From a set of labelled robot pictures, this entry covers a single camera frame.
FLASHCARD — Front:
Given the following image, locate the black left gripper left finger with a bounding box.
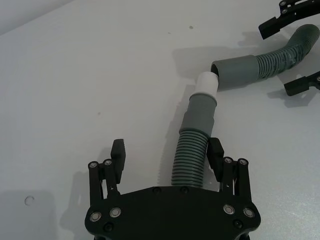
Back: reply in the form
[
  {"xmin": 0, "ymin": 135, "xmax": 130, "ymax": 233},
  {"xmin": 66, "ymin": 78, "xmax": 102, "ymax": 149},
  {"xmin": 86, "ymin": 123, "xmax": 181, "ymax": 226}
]
[{"xmin": 87, "ymin": 138, "xmax": 127, "ymax": 205}]

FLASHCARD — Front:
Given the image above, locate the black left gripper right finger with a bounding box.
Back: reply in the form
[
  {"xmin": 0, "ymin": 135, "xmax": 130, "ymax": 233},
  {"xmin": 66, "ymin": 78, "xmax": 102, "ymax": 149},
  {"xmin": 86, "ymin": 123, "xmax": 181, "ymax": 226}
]
[{"xmin": 207, "ymin": 137, "xmax": 251, "ymax": 201}]

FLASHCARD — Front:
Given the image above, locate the grey ribbed hose wide cuff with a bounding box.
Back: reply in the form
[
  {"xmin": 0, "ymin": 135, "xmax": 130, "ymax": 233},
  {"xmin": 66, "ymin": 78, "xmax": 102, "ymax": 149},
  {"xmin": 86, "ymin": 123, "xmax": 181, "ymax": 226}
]
[{"xmin": 210, "ymin": 23, "xmax": 319, "ymax": 90}]

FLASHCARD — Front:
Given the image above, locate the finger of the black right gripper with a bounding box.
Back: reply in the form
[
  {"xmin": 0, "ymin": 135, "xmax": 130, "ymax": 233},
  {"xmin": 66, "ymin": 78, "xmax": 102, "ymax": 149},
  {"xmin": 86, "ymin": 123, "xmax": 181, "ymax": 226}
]
[
  {"xmin": 284, "ymin": 70, "xmax": 320, "ymax": 97},
  {"xmin": 258, "ymin": 0, "xmax": 320, "ymax": 40}
]

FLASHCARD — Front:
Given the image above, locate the grey ribbed hose white tip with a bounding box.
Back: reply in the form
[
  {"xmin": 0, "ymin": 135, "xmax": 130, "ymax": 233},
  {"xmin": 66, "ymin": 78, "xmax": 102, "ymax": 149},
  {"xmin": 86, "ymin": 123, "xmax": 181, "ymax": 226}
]
[{"xmin": 170, "ymin": 71, "xmax": 220, "ymax": 188}]

